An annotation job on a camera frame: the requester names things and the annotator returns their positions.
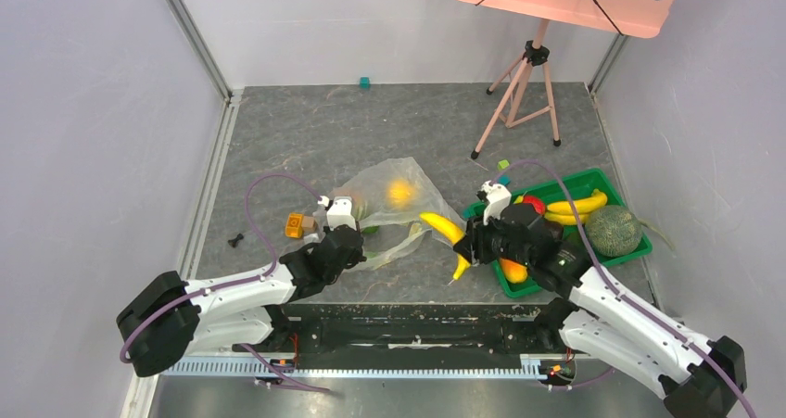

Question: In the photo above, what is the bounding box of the yellow square toy brick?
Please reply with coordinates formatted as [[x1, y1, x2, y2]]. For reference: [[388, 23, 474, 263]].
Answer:
[[285, 212, 304, 239]]

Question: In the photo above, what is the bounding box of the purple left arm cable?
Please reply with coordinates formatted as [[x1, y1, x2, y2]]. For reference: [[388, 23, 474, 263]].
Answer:
[[119, 172, 345, 395]]

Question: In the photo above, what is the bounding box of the yellow banana bunch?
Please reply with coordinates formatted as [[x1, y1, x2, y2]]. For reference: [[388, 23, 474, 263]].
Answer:
[[544, 189, 608, 225]]

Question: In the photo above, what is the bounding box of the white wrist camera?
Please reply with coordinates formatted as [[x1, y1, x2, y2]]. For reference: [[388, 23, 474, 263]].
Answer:
[[317, 196, 359, 231], [478, 181, 512, 225]]

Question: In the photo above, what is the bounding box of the red strawberry fruit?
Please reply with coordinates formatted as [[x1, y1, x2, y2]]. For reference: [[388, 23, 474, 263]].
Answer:
[[514, 195, 547, 215]]

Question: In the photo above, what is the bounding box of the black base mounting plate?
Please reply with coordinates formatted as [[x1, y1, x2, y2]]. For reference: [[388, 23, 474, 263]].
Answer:
[[253, 303, 569, 356]]

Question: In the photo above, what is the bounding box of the pink music stand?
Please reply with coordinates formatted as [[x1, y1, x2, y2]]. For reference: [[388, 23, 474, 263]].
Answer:
[[458, 0, 674, 158]]

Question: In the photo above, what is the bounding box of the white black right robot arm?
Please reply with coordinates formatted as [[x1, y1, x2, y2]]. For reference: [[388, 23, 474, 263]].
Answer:
[[454, 204, 747, 417]]

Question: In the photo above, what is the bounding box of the netted green melon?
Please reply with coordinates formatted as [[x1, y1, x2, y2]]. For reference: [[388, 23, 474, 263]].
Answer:
[[585, 205, 643, 258]]

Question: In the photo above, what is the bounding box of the single yellow banana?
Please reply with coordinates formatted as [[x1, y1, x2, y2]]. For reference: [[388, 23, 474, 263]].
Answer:
[[419, 211, 472, 283]]

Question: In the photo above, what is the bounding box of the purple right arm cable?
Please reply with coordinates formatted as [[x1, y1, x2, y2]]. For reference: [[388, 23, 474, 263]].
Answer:
[[490, 158, 757, 418]]

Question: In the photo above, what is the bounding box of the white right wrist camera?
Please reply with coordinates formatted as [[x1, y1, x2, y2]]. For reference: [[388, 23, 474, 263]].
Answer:
[[478, 181, 512, 225]]

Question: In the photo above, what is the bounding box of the tan wooden cube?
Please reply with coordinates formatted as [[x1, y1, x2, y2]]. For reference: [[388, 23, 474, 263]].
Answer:
[[301, 216, 318, 234]]

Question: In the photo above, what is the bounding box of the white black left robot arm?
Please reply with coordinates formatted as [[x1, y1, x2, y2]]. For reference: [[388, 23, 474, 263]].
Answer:
[[116, 226, 366, 377]]

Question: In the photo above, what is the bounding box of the green plastic tray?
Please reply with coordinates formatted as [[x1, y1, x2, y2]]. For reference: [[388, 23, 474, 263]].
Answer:
[[490, 168, 653, 298]]

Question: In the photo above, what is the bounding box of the orange fruit in bag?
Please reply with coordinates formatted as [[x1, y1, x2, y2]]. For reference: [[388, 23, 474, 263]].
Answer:
[[386, 180, 418, 209]]

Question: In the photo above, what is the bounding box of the small black plastic peg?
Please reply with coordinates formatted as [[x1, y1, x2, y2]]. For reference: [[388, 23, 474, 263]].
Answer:
[[227, 234, 244, 248]]

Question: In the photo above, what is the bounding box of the clear plastic bag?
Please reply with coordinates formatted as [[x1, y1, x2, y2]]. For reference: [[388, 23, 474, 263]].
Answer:
[[328, 157, 462, 272]]

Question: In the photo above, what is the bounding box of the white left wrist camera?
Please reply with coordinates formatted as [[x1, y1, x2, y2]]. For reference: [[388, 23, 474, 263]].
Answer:
[[317, 196, 359, 231]]

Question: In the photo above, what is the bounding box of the orange yellow mango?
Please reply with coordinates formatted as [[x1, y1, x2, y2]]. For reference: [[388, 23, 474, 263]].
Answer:
[[498, 259, 528, 284]]

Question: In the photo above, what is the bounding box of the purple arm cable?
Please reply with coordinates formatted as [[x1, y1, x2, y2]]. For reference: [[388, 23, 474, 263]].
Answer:
[[490, 158, 757, 418], [119, 172, 345, 395]]

